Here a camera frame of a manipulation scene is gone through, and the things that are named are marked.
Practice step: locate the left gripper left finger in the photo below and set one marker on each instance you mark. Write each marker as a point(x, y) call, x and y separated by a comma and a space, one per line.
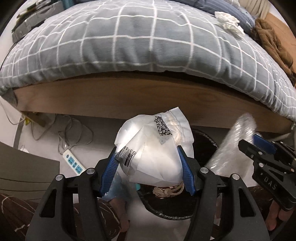
point(69, 209)

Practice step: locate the wooden headboard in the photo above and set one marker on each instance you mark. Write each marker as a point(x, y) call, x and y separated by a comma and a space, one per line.
point(285, 35)

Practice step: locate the beige curtain right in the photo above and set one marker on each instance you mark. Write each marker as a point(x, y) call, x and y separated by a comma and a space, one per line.
point(256, 8)

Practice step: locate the clear bubble wrap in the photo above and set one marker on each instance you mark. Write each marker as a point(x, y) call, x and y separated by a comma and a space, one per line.
point(228, 159)

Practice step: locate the blue slipper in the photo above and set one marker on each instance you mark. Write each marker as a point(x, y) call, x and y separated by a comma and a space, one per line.
point(117, 190)

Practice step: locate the white tissue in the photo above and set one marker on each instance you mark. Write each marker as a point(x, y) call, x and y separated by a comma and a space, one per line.
point(230, 24)

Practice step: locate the wooden bed frame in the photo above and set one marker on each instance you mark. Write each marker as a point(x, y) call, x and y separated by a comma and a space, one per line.
point(123, 95)

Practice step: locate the black lined trash bin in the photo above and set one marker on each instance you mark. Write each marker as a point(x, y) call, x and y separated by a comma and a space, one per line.
point(181, 206)

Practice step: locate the grey suitcase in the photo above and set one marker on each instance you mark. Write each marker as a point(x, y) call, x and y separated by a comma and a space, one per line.
point(33, 16)

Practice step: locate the brown pyjama leg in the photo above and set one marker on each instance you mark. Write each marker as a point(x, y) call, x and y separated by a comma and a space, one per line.
point(16, 215)

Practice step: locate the person right hand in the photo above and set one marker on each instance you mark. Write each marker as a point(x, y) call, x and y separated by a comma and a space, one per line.
point(275, 212)

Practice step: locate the grey checked bed sheet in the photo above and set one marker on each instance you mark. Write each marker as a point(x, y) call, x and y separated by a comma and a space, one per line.
point(150, 36)

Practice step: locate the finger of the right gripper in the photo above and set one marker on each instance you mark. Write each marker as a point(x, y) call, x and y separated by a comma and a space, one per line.
point(253, 152)
point(263, 144)

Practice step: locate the white drawstring pouch bag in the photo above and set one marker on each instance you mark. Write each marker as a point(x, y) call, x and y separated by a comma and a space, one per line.
point(146, 148)

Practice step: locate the white power strip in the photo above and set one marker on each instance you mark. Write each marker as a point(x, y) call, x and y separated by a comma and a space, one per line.
point(73, 162)

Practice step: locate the blue striped duvet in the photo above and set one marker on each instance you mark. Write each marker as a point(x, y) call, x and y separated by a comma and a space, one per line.
point(246, 21)

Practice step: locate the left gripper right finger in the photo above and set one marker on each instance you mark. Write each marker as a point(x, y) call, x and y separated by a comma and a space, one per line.
point(225, 209)

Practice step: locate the brown jacket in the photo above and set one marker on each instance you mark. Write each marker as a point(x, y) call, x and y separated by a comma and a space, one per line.
point(264, 34)

